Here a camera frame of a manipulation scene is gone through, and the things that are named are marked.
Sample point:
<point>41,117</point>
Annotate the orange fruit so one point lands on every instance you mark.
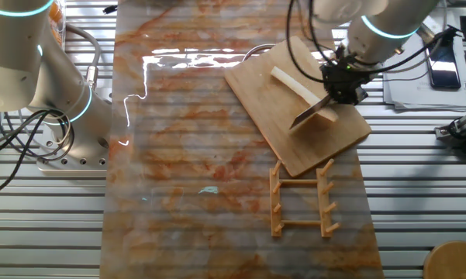
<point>59,36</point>
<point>56,12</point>

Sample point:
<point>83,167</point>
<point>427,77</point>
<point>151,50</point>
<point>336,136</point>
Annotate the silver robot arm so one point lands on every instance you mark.
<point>384,42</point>

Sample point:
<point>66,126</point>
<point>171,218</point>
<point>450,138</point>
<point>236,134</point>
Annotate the round wooden disc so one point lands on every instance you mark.
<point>449,261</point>

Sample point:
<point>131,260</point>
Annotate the black smartphone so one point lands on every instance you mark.
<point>444,73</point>

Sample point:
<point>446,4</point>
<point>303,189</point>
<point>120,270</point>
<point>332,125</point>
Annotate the clear plastic fruit carton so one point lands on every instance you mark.
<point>61,23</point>

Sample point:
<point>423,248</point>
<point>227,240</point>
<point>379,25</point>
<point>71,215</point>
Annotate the silver depth camera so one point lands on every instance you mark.
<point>459,126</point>

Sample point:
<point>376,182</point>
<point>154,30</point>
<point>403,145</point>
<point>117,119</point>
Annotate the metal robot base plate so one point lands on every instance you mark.
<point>77,162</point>

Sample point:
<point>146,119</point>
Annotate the orange marble pattern mat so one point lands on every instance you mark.
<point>186,155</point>

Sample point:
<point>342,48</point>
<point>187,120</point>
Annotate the steel kitchen knife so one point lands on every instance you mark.
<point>308,114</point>

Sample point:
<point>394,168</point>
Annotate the white scallion stalk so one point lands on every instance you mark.
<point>290,83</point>

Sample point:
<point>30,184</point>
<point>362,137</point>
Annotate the wooden peg rack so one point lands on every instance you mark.
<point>324,209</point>

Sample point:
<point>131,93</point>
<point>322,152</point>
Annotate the wooden cutting board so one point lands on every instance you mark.
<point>279,143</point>

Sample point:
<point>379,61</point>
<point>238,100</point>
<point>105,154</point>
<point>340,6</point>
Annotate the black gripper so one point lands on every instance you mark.
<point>347,79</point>

